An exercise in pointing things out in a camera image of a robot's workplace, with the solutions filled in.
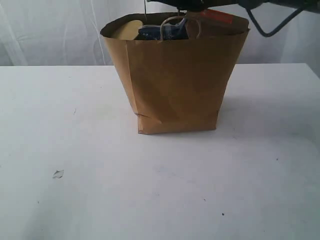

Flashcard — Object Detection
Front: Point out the brown kraft coffee pouch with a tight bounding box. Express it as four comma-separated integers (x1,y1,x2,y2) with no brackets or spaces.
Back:
185,9,249,39

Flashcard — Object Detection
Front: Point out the noodle packet blue and white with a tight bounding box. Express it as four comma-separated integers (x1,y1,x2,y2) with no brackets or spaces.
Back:
137,18,188,41

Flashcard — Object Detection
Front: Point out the black cable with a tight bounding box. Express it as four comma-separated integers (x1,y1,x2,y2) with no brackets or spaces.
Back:
243,4,308,38

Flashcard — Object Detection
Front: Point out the brown paper shopping bag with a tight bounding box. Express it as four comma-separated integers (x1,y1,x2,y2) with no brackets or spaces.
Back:
100,12,250,135

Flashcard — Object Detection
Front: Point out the white background curtain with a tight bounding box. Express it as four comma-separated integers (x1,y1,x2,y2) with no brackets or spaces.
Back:
0,0,320,72

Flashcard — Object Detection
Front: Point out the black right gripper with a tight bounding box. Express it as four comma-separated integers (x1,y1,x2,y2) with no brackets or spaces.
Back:
147,0,239,12

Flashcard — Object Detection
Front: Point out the torn clear plastic scrap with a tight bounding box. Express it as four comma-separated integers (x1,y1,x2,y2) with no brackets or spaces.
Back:
52,169,64,179

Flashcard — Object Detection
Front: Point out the clear jar with gold lid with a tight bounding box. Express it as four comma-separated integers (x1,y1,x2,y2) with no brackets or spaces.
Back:
112,20,143,41

